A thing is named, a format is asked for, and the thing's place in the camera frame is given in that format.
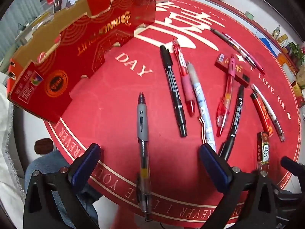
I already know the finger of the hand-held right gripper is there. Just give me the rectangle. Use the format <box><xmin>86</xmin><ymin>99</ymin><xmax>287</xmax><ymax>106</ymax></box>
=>
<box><xmin>281</xmin><ymin>156</ymin><xmax>305</xmax><ymax>173</ymax></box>

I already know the white patterned pen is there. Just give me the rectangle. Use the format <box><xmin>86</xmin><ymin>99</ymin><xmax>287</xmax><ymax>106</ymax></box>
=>
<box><xmin>186</xmin><ymin>61</ymin><xmax>217</xmax><ymax>152</ymax></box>

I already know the potted plant with flowers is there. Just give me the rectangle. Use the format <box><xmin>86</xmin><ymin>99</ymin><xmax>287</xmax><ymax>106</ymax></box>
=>
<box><xmin>286</xmin><ymin>42</ymin><xmax>305</xmax><ymax>65</ymax></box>

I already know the pink and red pen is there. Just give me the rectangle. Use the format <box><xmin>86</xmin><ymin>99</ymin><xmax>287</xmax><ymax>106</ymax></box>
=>
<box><xmin>216</xmin><ymin>55</ymin><xmax>237</xmax><ymax>137</ymax></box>

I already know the clear gel pen grey grip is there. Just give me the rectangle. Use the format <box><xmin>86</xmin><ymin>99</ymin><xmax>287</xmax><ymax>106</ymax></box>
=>
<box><xmin>136</xmin><ymin>92</ymin><xmax>153</xmax><ymax>221</ymax></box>

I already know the brown object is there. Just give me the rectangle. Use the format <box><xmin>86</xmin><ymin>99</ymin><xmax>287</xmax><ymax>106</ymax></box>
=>
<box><xmin>35</xmin><ymin>138</ymin><xmax>53</xmax><ymax>154</ymax></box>

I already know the red lighter white label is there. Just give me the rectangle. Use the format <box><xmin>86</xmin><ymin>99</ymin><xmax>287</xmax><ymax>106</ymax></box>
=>
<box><xmin>256</xmin><ymin>131</ymin><xmax>271</xmax><ymax>172</ymax></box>

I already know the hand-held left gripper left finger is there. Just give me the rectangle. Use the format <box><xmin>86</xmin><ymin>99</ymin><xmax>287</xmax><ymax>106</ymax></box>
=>
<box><xmin>23</xmin><ymin>143</ymin><xmax>102</xmax><ymax>229</ymax></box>

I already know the pink clear pen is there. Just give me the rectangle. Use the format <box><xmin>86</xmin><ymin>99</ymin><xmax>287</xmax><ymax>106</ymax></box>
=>
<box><xmin>222</xmin><ymin>32</ymin><xmax>265</xmax><ymax>75</ymax></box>

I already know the yellow snack bag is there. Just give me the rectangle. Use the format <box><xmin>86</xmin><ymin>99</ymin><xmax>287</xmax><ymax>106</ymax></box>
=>
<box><xmin>278</xmin><ymin>35</ymin><xmax>289</xmax><ymax>48</ymax></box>

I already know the round red printed mat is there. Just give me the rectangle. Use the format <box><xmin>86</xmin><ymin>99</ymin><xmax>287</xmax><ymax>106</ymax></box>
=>
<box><xmin>44</xmin><ymin>0</ymin><xmax>301</xmax><ymax>225</ymax></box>

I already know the dark grey pen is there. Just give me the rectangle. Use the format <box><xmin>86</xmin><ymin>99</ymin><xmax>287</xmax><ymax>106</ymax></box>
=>
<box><xmin>210</xmin><ymin>27</ymin><xmax>256</xmax><ymax>68</ymax></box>

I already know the thin black marker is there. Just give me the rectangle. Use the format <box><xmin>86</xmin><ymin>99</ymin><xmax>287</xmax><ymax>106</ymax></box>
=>
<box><xmin>218</xmin><ymin>85</ymin><xmax>245</xmax><ymax>161</ymax></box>

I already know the slim red lighter gold print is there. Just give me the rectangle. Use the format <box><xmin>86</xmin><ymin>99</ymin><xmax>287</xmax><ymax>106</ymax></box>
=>
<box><xmin>250</xmin><ymin>92</ymin><xmax>274</xmax><ymax>137</ymax></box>

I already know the red cardboard box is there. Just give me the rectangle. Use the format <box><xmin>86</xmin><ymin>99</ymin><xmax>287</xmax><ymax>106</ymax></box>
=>
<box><xmin>7</xmin><ymin>0</ymin><xmax>156</xmax><ymax>124</ymax></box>

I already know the red gel pen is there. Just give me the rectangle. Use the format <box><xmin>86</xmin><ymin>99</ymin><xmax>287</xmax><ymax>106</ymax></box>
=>
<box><xmin>172</xmin><ymin>39</ymin><xmax>196</xmax><ymax>118</ymax></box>

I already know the thick black marker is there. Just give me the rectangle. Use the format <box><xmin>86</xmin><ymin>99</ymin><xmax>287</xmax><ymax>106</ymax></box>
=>
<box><xmin>159</xmin><ymin>45</ymin><xmax>188</xmax><ymax>138</ymax></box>

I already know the wide red lighter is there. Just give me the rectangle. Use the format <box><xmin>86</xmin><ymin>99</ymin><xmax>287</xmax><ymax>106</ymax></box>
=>
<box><xmin>214</xmin><ymin>54</ymin><xmax>250</xmax><ymax>87</ymax></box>

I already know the white cloth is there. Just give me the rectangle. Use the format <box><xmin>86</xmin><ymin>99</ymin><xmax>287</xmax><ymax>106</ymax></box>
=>
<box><xmin>0</xmin><ymin>72</ymin><xmax>26</xmax><ymax>229</ymax></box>

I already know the white slim pen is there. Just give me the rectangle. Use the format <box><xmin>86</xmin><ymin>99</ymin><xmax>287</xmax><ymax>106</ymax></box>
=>
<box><xmin>250</xmin><ymin>83</ymin><xmax>286</xmax><ymax>142</ymax></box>

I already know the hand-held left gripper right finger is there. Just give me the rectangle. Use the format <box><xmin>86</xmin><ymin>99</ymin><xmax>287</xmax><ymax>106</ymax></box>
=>
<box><xmin>200</xmin><ymin>144</ymin><xmax>278</xmax><ymax>229</ymax></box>

